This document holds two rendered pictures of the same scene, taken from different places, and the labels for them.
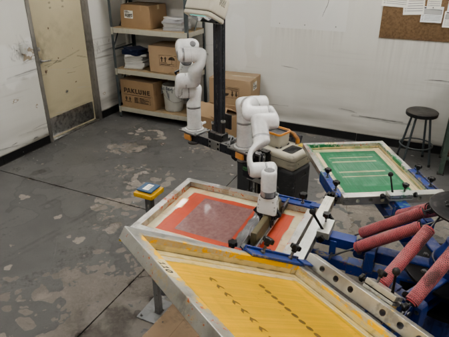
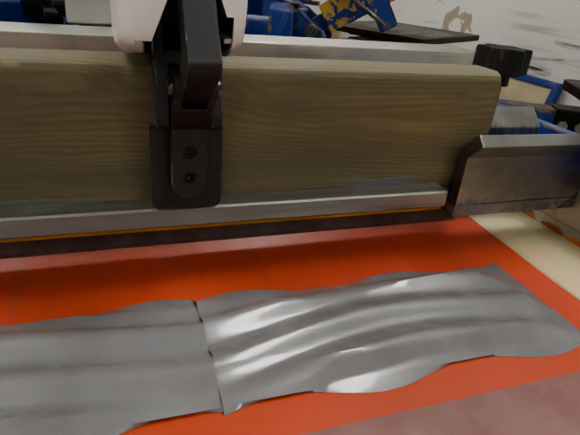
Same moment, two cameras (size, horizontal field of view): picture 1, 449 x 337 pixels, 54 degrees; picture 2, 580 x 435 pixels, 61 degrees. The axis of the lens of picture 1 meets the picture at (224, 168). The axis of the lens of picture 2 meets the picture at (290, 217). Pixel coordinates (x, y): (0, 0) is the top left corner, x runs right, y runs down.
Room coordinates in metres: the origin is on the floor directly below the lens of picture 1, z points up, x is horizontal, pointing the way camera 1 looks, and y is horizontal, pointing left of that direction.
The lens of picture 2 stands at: (1.98, 0.00, 1.10)
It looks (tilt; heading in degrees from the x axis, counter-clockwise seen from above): 27 degrees down; 223
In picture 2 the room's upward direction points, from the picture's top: 6 degrees clockwise
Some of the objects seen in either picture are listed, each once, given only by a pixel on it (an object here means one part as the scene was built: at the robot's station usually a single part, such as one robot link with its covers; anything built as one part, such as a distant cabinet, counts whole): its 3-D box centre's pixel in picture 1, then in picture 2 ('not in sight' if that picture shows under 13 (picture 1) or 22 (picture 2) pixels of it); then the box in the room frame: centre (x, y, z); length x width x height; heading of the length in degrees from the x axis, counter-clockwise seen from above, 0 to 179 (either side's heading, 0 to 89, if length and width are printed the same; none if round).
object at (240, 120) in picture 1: (246, 109); not in sight; (2.51, -0.13, 1.37); 0.13 x 0.10 x 0.16; 98
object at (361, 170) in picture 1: (373, 166); not in sight; (2.40, -0.89, 1.05); 1.08 x 0.61 x 0.23; 5
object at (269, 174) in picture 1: (268, 175); not in sight; (1.89, -0.21, 1.25); 0.15 x 0.10 x 0.11; 8
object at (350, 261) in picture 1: (307, 254); not in sight; (1.76, -0.40, 0.89); 1.24 x 0.06 x 0.06; 65
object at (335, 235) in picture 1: (336, 239); not in sight; (1.70, -0.52, 1.02); 0.17 x 0.06 x 0.05; 65
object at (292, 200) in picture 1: (288, 204); not in sight; (2.09, -0.35, 0.98); 0.30 x 0.05 x 0.07; 65
